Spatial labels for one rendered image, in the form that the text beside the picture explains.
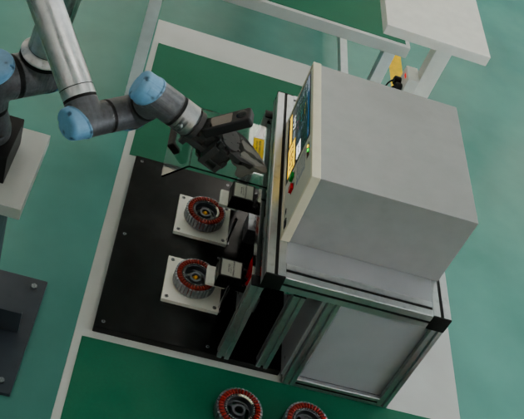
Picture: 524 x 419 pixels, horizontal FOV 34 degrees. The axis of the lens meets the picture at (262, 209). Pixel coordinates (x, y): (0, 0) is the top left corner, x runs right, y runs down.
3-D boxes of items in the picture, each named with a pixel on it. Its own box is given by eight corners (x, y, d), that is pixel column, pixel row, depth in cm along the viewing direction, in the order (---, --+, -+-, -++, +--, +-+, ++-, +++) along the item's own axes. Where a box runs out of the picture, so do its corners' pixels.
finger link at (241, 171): (252, 182, 203) (223, 160, 199) (269, 169, 200) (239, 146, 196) (251, 191, 200) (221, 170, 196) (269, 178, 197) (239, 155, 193)
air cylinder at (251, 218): (241, 242, 240) (247, 229, 237) (243, 223, 246) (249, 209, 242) (259, 246, 241) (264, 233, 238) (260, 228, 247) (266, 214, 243)
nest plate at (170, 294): (160, 301, 216) (160, 298, 216) (167, 258, 227) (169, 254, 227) (217, 315, 219) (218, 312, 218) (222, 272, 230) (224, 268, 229)
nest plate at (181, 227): (172, 233, 234) (173, 230, 233) (179, 196, 245) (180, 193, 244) (224, 247, 237) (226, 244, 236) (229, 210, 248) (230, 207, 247)
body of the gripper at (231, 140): (219, 155, 202) (180, 125, 197) (244, 134, 198) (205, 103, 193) (216, 175, 197) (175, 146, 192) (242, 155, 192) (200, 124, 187)
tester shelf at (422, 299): (259, 285, 189) (266, 273, 186) (273, 103, 239) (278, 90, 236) (442, 332, 197) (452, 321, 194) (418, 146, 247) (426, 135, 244)
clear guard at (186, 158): (160, 176, 213) (166, 159, 209) (173, 118, 231) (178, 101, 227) (285, 210, 219) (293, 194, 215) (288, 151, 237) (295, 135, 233)
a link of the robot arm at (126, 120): (91, 105, 195) (114, 91, 186) (132, 97, 202) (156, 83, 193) (102, 139, 195) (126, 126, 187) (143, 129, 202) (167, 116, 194)
